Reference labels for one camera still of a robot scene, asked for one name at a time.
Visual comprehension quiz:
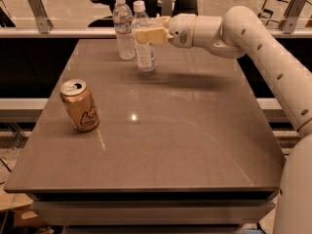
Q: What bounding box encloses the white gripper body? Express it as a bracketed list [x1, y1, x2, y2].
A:
[169, 14, 197, 48]

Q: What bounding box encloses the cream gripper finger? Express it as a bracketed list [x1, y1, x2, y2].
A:
[152, 16, 171, 28]
[134, 27, 174, 45]

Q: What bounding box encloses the blue label plastic bottle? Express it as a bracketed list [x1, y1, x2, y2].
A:
[132, 0, 156, 73]

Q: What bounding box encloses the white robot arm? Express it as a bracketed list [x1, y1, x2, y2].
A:
[133, 6, 312, 234]

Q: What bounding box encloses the clear water bottle red label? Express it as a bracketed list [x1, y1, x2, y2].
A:
[113, 0, 136, 60]

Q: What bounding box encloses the gold soda can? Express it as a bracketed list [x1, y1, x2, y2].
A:
[60, 79, 99, 132]

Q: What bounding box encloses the grey table with drawers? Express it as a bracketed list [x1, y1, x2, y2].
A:
[5, 39, 284, 232]

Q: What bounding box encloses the cardboard box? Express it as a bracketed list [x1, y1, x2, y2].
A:
[0, 185, 48, 228]

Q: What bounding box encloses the middle metal railing bracket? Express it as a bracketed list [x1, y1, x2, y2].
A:
[162, 0, 173, 17]

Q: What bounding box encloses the metal railing bracket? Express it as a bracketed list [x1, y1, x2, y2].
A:
[279, 0, 307, 34]
[162, 0, 173, 17]
[27, 0, 54, 34]

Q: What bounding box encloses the wooden stool frame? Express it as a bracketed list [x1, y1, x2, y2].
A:
[258, 0, 292, 22]

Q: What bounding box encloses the right metal railing bracket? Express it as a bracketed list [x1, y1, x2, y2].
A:
[279, 0, 307, 34]

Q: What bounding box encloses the left metal railing bracket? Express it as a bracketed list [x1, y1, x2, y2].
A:
[27, 0, 54, 34]

